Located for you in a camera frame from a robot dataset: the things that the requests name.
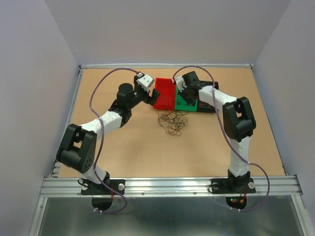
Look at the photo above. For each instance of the green plastic bin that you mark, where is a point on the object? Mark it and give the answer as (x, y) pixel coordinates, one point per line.
(182, 105)

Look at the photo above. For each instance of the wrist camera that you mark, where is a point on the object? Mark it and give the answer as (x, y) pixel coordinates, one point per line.
(145, 81)
(179, 82)

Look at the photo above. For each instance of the red plastic bin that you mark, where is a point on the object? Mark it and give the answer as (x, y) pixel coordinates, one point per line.
(166, 100)

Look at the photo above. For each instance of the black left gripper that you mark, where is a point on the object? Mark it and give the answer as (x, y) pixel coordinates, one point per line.
(151, 100)

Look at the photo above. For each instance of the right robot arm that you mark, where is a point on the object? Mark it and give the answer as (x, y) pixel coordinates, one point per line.
(238, 124)

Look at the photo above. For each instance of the black plastic bin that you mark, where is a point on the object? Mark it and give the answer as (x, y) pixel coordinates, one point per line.
(203, 107)

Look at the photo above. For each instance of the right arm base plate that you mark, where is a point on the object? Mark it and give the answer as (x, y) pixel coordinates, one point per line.
(230, 186)

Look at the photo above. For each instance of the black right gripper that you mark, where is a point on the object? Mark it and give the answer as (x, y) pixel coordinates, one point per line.
(189, 101)

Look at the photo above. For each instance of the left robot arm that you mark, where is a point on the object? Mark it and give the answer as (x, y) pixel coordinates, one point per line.
(78, 145)

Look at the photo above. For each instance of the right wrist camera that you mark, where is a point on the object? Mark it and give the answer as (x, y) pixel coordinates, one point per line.
(179, 82)

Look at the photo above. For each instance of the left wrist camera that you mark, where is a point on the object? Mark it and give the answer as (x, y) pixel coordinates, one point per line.
(145, 81)

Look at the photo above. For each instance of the aluminium front rail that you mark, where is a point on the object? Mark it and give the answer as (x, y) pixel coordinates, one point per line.
(165, 187)

